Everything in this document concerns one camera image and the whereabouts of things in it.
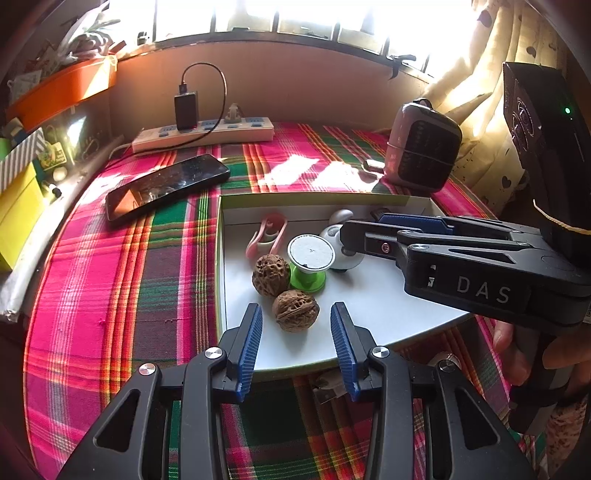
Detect white round toy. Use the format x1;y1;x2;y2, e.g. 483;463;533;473
321;210;365;273

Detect cream heart print curtain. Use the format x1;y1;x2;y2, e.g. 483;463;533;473
425;0;578;217

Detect black smartphone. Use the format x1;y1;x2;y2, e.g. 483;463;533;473
105;154;230;223

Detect white cardboard box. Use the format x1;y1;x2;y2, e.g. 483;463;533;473
215;193;476;381

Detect pale plant leaves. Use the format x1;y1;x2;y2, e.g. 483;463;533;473
60;4;125;63

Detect brown pitted walnut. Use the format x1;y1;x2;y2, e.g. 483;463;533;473
252;254;291;296

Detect barred window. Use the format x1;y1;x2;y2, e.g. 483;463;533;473
152;0;481;70

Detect black window hook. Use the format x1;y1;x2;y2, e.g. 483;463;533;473
388;53;416;79

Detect brown seamed walnut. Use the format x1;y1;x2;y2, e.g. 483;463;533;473
272;290;320;332

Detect person's right hand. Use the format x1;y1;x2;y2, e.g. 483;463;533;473
493;319;591;407

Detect white cap green spool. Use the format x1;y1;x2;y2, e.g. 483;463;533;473
287;234;335;292

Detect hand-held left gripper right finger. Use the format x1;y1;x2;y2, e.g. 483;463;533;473
330;301;536;480

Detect green sticker card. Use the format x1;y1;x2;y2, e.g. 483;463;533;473
37;141;68;169

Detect pink mini heater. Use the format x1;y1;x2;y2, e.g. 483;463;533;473
384;98;462;193

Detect orange plastic tray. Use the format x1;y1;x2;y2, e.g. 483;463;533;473
4;58;118;130

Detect striped box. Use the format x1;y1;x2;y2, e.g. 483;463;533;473
0;127;47;190

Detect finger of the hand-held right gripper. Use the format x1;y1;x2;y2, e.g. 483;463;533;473
341;219;542;269
372;212;539;239

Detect pink looped clip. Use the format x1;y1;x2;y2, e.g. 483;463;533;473
246;213;288;259

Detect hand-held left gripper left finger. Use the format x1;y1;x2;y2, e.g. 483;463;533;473
58;302;264;480

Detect yellow box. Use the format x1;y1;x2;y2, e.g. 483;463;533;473
0;161;49;273

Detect black charger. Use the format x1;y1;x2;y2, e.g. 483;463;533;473
174;91;199;131

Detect black charger cable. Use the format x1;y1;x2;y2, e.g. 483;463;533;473
178;62;227;148

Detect white power strip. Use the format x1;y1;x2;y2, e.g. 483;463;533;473
131;116;274;154

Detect plaid tablecloth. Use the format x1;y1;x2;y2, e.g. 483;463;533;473
21;121;555;480

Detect white plastic clip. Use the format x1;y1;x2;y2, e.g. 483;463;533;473
313;371;348;403

